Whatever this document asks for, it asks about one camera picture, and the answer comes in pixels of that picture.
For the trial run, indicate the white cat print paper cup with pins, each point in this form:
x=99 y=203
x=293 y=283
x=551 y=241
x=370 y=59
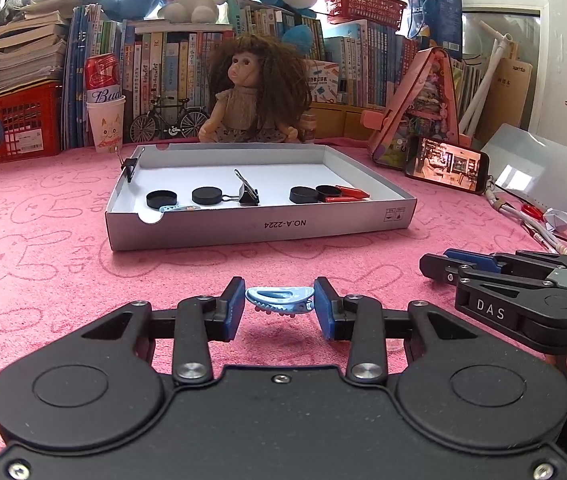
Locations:
x=105 y=127

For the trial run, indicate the blue hair clip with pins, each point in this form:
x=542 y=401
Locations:
x=171 y=208
x=296 y=301

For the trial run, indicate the white cardboard box tray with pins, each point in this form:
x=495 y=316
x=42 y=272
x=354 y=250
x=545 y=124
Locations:
x=273 y=170

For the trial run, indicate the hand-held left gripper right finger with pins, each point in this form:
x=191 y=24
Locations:
x=324 y=310

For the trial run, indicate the light wooden board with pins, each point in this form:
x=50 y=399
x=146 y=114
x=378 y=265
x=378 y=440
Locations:
x=508 y=95

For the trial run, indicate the white printed small box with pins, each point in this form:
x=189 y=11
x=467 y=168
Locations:
x=323 y=85

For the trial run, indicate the white paper origami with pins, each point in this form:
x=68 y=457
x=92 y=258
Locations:
x=556 y=220

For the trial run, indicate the curly brown hair doll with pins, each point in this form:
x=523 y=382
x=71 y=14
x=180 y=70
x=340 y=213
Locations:
x=241 y=100

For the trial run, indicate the red drink can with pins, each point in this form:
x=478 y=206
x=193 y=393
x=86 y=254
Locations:
x=100 y=75

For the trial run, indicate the row of colourful upright books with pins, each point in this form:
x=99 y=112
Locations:
x=173 y=70

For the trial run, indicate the clear plastic clipboard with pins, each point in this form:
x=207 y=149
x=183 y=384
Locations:
x=538 y=160

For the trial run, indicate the blue paper bag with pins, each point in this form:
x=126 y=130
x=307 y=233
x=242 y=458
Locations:
x=438 y=20

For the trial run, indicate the black binder clip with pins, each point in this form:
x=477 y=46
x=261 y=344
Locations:
x=248 y=195
x=130 y=164

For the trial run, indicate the white plastic pipe frame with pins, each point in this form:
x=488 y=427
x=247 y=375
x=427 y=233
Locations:
x=488 y=70

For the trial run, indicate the row of teal upright books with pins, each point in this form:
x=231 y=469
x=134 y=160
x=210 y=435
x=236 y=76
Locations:
x=373 y=60

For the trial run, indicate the stack of paperback books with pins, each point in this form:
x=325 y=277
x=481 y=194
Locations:
x=23 y=55

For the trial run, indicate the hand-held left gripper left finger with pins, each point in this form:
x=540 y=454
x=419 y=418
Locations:
x=236 y=310

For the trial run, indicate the grey plush toy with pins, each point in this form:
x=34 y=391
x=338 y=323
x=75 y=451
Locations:
x=10 y=5

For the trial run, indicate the pink rabbit print tablecloth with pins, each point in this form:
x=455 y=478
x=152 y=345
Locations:
x=38 y=240

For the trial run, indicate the red hair clip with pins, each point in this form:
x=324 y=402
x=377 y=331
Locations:
x=351 y=192
x=341 y=199

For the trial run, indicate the red plastic crate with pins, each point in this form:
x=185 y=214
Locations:
x=38 y=110

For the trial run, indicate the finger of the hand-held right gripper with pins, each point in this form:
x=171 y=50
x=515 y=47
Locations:
x=438 y=269
x=468 y=257

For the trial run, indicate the small brown jar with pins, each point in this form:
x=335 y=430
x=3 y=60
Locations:
x=308 y=127

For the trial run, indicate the black round disc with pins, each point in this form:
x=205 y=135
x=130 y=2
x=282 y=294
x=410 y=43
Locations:
x=162 y=199
x=303 y=195
x=327 y=191
x=207 y=195

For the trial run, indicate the wooden desktop drawer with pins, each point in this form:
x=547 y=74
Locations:
x=353 y=120

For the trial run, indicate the row of blue thin booklets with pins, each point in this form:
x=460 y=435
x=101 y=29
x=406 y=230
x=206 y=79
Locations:
x=75 y=85

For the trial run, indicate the black smartphone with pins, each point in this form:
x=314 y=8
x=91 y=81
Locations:
x=443 y=160

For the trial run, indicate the black model bicycle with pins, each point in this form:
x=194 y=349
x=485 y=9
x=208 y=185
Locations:
x=142 y=129

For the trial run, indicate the red plastic basket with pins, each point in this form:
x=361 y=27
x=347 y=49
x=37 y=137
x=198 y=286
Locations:
x=363 y=7

